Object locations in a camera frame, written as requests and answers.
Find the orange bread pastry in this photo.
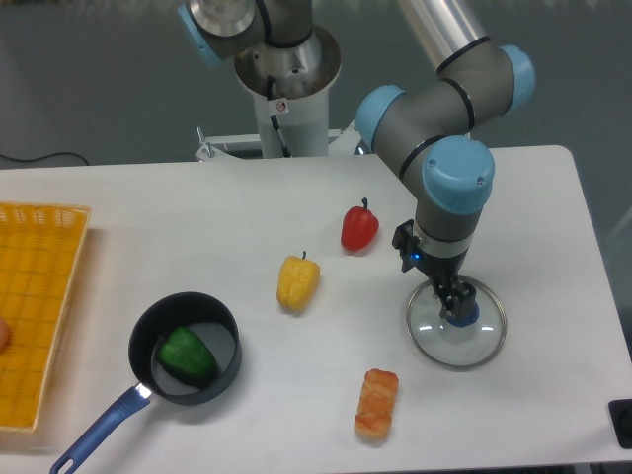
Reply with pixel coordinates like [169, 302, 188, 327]
[354, 368, 399, 440]

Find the yellow wicker basket tray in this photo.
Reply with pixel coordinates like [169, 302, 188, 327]
[1, 201, 91, 433]

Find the green bell pepper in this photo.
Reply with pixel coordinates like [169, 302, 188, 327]
[156, 327, 217, 388]

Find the red bell pepper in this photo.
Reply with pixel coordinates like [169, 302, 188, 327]
[341, 197, 379, 253]

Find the black device at table edge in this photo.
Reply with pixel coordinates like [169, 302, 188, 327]
[608, 399, 632, 449]

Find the dark saucepan blue handle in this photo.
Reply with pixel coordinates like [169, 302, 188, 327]
[50, 291, 242, 473]

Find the black cable on floor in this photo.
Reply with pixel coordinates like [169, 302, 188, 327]
[0, 151, 90, 167]

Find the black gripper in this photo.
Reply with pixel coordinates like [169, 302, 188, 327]
[415, 249, 477, 324]

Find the glass pot lid blue knob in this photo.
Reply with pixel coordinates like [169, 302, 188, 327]
[406, 276, 507, 370]

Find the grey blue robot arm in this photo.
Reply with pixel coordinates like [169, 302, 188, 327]
[179, 1, 535, 326]

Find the yellow bell pepper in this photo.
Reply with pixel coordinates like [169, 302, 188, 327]
[276, 252, 321, 313]

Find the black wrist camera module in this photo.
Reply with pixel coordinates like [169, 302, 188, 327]
[391, 219, 421, 273]

